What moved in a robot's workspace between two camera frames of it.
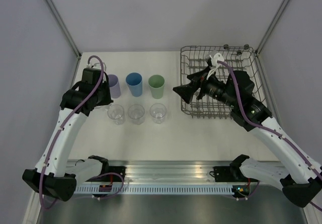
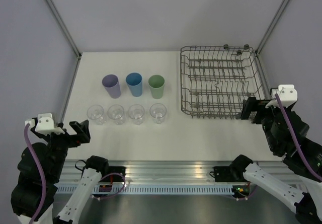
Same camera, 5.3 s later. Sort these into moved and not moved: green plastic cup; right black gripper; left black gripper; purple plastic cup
Moved: left black gripper; right black gripper
Not moved: purple plastic cup; green plastic cup
